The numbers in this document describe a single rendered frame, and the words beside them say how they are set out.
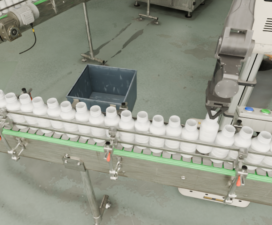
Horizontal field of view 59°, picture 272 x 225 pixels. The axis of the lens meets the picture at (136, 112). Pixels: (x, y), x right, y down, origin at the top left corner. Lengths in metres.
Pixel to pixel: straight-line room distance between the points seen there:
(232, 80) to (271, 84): 1.91
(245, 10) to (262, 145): 0.44
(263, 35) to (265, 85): 1.25
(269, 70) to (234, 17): 1.78
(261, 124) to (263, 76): 1.45
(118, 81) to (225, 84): 0.98
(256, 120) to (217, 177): 0.26
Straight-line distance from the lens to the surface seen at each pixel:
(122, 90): 1.56
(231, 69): 0.64
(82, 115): 0.92
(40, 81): 3.17
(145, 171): 1.02
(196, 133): 0.86
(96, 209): 1.63
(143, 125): 0.86
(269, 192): 1.07
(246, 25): 0.67
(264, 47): 1.35
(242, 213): 2.06
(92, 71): 1.55
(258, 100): 2.64
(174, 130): 0.85
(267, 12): 1.27
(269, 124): 1.03
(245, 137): 0.87
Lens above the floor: 1.77
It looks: 44 degrees down
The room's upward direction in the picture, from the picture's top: 1 degrees counter-clockwise
